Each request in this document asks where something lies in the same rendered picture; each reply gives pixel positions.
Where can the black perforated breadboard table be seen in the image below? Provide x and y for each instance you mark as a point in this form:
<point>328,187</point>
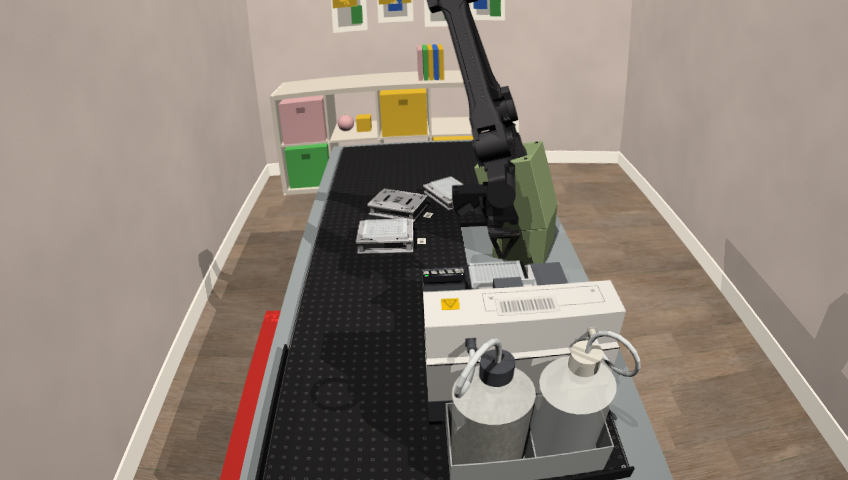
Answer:
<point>353,399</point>

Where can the white well plate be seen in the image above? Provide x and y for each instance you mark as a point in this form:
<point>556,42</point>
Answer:
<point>385,228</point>
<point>446,190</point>
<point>488,271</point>

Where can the white flexible hose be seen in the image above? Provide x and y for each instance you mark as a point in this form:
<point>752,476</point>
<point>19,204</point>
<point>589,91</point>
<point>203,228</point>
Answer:
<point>464,380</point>

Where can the grey curved hose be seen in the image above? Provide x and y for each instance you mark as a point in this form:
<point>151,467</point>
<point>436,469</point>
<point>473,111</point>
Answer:
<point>618,337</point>

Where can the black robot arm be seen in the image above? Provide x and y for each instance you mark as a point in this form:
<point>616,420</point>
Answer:
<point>487,110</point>

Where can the white plastic bottle with beige cap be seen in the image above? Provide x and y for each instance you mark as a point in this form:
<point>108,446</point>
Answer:
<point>572,402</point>

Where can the grey two-compartment bottle holder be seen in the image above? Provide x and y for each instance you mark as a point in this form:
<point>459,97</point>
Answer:
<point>531,467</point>

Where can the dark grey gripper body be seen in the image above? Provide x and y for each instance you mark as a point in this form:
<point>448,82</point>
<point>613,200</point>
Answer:
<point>509,215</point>

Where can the white plastic bottle with black cap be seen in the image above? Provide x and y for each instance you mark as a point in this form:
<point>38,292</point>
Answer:
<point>490,422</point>

